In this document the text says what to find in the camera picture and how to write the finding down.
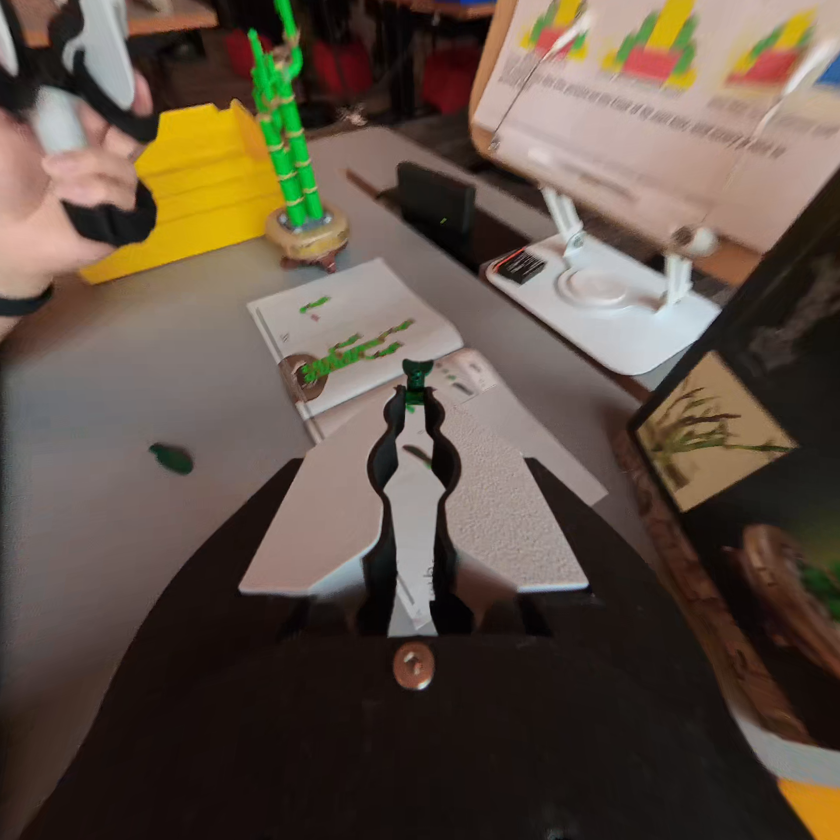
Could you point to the black wristband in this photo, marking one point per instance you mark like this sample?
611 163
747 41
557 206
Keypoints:
23 304

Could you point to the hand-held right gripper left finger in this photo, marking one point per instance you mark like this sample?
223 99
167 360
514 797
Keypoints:
315 525

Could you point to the wooden table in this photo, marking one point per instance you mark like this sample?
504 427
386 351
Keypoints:
170 16

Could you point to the black lego set box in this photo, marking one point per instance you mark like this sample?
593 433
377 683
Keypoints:
754 426

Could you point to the person's left forearm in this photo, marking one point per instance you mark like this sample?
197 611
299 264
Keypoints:
6 325

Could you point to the small black box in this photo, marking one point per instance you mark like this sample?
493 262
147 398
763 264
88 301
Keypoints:
433 197

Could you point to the small black battery pack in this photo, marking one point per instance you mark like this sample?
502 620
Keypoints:
522 266

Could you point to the green lego bamboo model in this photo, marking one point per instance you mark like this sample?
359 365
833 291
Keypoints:
295 177

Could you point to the white tray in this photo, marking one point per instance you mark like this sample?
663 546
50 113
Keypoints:
656 328

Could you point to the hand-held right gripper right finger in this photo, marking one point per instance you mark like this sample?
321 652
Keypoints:
505 525

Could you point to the person's left hand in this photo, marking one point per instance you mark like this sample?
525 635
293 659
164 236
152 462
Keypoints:
39 223

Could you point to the red stool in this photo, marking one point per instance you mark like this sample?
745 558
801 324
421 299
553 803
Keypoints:
344 65
453 79
246 56

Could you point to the printed instruction sheet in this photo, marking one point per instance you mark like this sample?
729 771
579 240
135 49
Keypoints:
656 131

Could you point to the lego instruction booklet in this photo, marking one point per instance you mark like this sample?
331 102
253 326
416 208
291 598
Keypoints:
367 308

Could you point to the small green lego clip piece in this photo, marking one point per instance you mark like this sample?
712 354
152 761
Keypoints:
417 380

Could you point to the yellow plastic bin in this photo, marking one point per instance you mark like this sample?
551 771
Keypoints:
197 197

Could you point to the dark green lego leaf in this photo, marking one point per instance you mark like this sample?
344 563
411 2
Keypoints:
172 459

